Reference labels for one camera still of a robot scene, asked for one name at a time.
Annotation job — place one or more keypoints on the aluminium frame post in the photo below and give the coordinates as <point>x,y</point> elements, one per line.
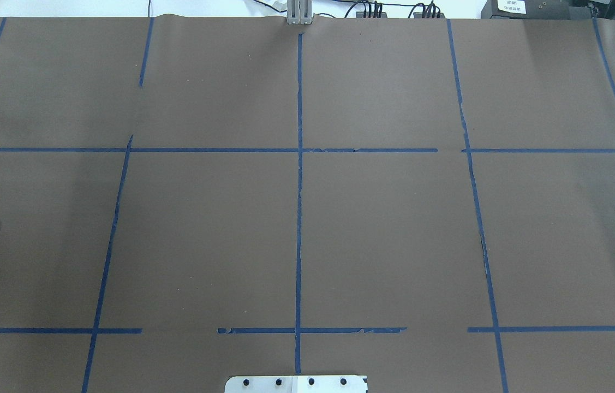
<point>299,12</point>

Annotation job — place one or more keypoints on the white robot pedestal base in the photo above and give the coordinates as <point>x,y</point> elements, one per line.
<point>297,383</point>

